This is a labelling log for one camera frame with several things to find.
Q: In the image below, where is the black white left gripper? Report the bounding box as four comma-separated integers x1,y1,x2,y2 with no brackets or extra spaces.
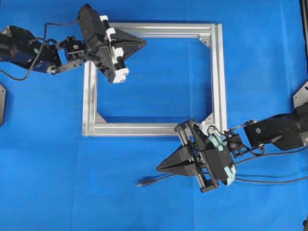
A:
78,4,147,84

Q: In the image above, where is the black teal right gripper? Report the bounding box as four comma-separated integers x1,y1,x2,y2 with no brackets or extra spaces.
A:
156,120,236,193

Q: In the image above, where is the black wire with plug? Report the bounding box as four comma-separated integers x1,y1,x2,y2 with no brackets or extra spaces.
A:
136,174,308,188

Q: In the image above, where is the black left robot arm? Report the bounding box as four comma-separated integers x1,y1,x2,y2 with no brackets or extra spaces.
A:
0,4,146,84

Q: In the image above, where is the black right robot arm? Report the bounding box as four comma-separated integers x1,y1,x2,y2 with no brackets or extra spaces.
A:
156,103,308,193

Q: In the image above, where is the white string loop tie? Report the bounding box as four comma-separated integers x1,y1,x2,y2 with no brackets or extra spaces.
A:
201,121,207,129

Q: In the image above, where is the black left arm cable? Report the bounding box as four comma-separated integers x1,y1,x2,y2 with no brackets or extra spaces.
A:
0,20,82,81

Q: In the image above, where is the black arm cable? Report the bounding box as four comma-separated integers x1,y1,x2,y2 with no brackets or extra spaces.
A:
231,145,308,167
0,20,82,81

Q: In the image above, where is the silver aluminium extrusion frame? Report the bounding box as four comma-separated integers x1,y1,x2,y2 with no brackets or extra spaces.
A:
82,22,227,137

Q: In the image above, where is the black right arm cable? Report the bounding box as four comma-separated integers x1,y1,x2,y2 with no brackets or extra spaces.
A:
231,145,308,167

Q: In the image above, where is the grey right base plate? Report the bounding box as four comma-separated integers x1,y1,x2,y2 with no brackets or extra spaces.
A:
293,81,308,108

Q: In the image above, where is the black vertical post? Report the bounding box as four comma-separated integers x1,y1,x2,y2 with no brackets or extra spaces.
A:
299,0,308,45

